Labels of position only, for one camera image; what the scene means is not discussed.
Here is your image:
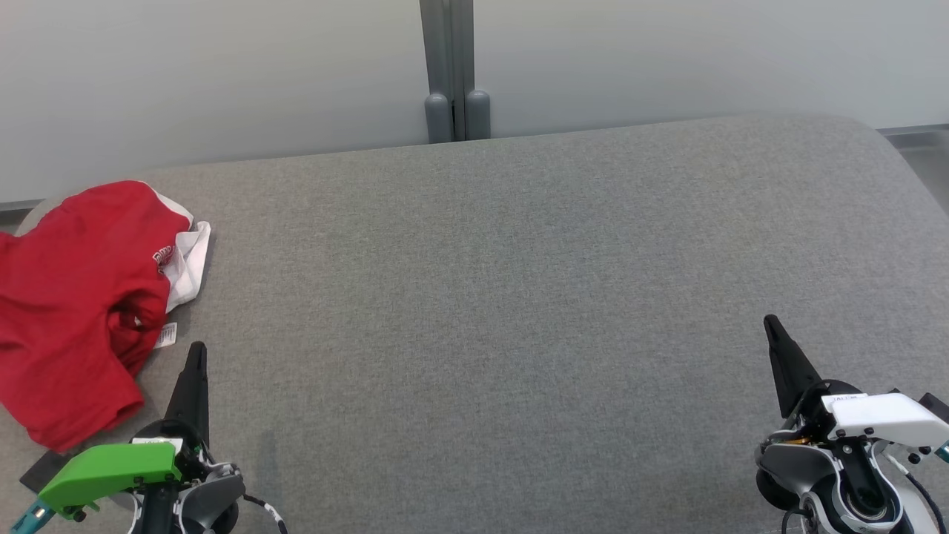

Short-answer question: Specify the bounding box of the grey partition post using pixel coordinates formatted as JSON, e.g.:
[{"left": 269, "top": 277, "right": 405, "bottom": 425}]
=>
[{"left": 419, "top": 0, "right": 492, "bottom": 144}]

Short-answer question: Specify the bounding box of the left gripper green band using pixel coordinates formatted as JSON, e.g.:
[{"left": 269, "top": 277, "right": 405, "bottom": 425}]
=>
[{"left": 37, "top": 341, "right": 219, "bottom": 534}]

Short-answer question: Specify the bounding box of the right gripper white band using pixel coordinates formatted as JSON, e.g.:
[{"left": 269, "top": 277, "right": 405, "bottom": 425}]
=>
[{"left": 764, "top": 314, "right": 949, "bottom": 449}]

